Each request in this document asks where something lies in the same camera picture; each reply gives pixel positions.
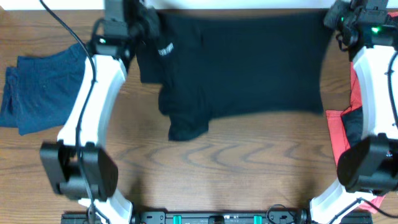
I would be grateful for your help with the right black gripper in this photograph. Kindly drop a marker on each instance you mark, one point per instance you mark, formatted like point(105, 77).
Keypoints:
point(331, 18)

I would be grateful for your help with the red orange garment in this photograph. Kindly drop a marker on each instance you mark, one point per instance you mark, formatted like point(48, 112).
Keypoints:
point(364, 136)

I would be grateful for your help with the black t-shirt with white logo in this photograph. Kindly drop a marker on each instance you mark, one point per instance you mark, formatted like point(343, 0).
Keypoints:
point(212, 68)

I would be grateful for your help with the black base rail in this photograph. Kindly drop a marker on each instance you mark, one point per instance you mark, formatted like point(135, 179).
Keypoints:
point(274, 216)

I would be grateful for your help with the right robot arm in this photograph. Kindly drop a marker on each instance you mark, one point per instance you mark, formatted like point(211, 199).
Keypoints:
point(368, 169)

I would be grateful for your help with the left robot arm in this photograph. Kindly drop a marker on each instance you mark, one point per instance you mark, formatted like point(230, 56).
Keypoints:
point(77, 164)

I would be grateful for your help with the folded dark blue garment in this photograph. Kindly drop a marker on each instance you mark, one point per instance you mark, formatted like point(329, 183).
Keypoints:
point(39, 92)

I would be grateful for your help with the black garment with orange lines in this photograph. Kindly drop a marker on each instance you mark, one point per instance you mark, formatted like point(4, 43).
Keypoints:
point(353, 125)

